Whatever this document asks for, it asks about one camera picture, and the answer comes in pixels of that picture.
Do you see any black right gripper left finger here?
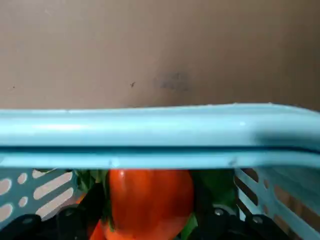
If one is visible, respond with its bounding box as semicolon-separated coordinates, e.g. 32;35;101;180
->
0;184;109;240

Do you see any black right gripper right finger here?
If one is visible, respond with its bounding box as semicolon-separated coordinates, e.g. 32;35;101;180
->
196;174;291;240

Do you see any red tomato with green calyx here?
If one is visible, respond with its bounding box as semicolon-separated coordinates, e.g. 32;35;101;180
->
74;169;198;240

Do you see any light blue plastic shopping basket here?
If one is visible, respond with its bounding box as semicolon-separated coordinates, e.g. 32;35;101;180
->
0;103;320;240

